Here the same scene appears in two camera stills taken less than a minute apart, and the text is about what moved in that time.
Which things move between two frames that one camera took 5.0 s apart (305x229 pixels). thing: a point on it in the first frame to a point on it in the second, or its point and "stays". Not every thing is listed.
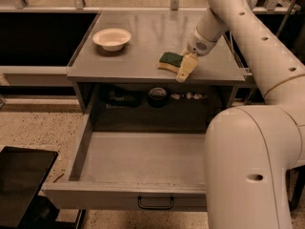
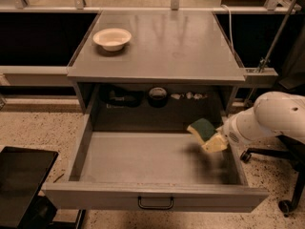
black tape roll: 157,97 stays
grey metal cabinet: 118,80 stays
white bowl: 111,39 stays
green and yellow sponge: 170,61 to 202,129
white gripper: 197,46 to 232,132
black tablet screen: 22,174 stays
